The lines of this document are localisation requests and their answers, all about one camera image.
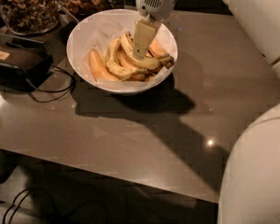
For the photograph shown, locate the curved spotted yellow banana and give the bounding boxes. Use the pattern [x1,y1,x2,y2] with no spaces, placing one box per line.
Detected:
[105,38,148,80]

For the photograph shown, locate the left orange-yellow banana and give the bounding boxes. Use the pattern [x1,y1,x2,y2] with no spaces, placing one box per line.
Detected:
[89,49,119,82]

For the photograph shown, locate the black cables on floor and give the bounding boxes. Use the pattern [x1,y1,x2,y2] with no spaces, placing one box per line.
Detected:
[0,177,110,224]

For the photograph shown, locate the long orange-yellow banana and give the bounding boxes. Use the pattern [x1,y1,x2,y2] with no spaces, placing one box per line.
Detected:
[148,39,169,58]

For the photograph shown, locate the dark metal jar stand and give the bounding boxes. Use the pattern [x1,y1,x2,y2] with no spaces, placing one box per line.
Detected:
[0,14,77,64]

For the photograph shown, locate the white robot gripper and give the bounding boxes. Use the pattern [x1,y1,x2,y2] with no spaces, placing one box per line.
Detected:
[133,0,177,60]

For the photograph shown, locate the glass jar of nuts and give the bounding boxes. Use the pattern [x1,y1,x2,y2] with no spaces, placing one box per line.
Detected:
[0,0,60,35]

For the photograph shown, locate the glass jar of snacks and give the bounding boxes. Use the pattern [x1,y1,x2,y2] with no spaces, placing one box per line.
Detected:
[58,0,106,19]

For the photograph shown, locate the white ceramic bowl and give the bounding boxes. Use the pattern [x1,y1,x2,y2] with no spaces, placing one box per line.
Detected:
[66,9,173,95]

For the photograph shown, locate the black device with label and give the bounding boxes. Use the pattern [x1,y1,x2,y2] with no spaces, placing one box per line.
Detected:
[0,45,53,91]

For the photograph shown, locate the middle orange-yellow banana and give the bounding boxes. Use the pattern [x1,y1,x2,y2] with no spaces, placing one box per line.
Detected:
[119,49,147,81]

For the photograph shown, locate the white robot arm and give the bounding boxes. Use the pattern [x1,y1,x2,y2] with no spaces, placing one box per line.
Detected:
[128,0,280,224]

